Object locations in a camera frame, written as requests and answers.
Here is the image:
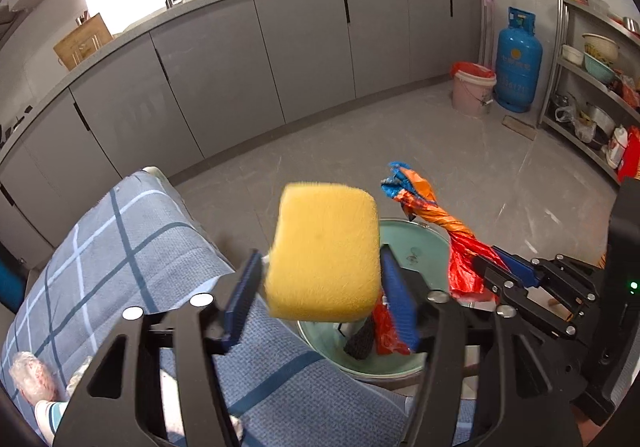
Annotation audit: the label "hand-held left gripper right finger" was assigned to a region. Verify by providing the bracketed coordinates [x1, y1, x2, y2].
[378, 243, 584, 447]

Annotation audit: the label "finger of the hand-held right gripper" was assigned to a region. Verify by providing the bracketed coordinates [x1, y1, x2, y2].
[492, 247, 599, 301]
[472, 254, 582, 339]

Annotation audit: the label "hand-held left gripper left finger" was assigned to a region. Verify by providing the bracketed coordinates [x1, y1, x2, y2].
[52, 249, 265, 447]

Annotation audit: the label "red plastic bag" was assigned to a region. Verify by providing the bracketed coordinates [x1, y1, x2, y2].
[372, 294, 412, 356]

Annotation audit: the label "mint green basin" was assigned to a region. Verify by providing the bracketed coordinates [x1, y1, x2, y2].
[297, 218, 451, 378]

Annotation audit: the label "black mesh net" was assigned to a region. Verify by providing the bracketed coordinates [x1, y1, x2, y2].
[344, 314, 377, 360]

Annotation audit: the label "orange and blue plastic bag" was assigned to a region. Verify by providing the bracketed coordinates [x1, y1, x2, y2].
[380, 161, 506, 300]

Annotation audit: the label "yellow sponge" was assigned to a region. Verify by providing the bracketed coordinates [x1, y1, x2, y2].
[263, 183, 381, 323]

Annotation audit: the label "blue plaid cloth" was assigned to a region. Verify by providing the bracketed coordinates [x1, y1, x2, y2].
[0, 167, 481, 447]

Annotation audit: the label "small wooden board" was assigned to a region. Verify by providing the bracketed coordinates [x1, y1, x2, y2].
[502, 116, 537, 140]

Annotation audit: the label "red and white bottle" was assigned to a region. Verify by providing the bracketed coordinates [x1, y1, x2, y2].
[607, 124, 630, 168]

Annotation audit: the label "metal pot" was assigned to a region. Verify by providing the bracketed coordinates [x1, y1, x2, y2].
[582, 102, 618, 138]

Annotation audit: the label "pink plastic bucket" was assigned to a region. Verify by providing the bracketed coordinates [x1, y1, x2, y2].
[450, 61, 497, 116]

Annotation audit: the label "red bucket liner bag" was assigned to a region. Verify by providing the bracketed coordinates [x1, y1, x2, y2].
[451, 61, 496, 80]

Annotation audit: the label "green bowl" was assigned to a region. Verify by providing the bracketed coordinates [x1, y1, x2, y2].
[583, 52, 617, 84]

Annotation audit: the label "grey kitchen base cabinets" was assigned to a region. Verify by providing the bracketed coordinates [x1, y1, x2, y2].
[0, 0, 485, 273]

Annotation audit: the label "cream patterned bowl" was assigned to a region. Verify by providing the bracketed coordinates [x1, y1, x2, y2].
[581, 33, 621, 62]

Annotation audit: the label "metal shelf rack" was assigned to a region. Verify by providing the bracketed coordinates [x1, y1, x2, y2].
[537, 0, 640, 188]

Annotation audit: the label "wooden cutting board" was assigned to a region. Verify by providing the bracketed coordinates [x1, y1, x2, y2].
[53, 13, 115, 72]

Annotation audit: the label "pink mop handle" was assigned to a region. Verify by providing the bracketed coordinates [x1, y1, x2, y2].
[480, 0, 496, 72]

